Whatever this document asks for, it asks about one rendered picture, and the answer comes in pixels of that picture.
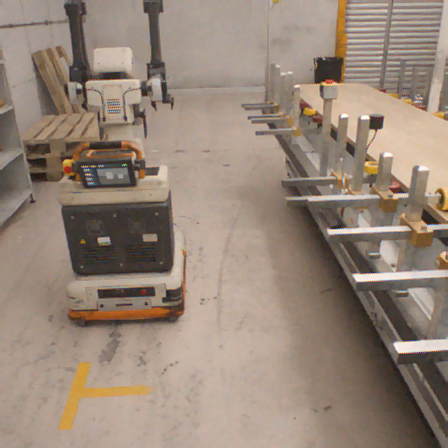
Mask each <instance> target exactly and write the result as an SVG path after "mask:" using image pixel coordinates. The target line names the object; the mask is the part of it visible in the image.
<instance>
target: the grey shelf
mask: <svg viewBox="0 0 448 448"><path fill-rule="evenodd" d="M1 42H2V41H1V36H0V50H1V51H0V98H1V99H2V100H3V101H4V105H3V106H2V107H1V108H0V145H1V146H2V151H1V152H0V228H1V226H2V225H3V223H4V221H5V220H6V219H7V218H8V217H10V216H11V215H12V214H13V213H14V212H15V210H17V209H18V208H19V206H20V205H21V204H22V203H23V202H24V200H25V199H26V198H27V197H28V196H29V195H30V196H31V201H30V203H31V204H32V203H35V199H34V191H33V187H32V183H31V179H30V174H29V170H28V166H27V162H26V157H25V153H24V149H23V141H22V136H21V132H20V128H19V124H18V119H17V115H16V111H15V103H14V98H13V95H12V90H11V86H10V82H9V78H8V69H7V66H6V61H5V57H4V53H3V49H2V44H1ZM1 55H2V56H1ZM3 63H4V64H3ZM1 65H2V67H1ZM4 66H5V67H4ZM2 69H3V71H2ZM5 70H6V71H5ZM3 73H4V75H3ZM4 77H5V79H4ZM5 81H7V82H6V83H5ZM7 83H8V84H7ZM5 85H6V87H5ZM8 88H9V89H8ZM6 89H7V92H6ZM7 93H8V96H7ZM9 93H10V94H9ZM10 96H11V97H10ZM8 98H9V99H8ZM11 100H12V101H11ZM9 101H10V104H9ZM11 110H12V112H11ZM12 114H13V116H12ZM13 122H14V124H13ZM16 124H17V125H16ZM14 126H15V129H14ZM17 129H18V130H17ZM15 131H16V132H15ZM18 133H19V134H18ZM16 134H17V136H16ZM17 138H18V141H17ZM20 142H21V143H20ZM18 143H19V145H18ZM19 147H20V148H19ZM21 147H22V148H21ZM22 153H23V154H22ZM21 155H23V156H22V157H21ZM21 161H22V162H21ZM24 162H25V163H24ZM22 164H23V166H22ZM25 167H26V168H25ZM23 168H24V169H23ZM26 170H27V171H26ZM24 171H25V174H24ZM25 176H26V178H25ZM28 179H29V180H28ZM26 180H27V182H26ZM27 184H28V187H27Z"/></svg>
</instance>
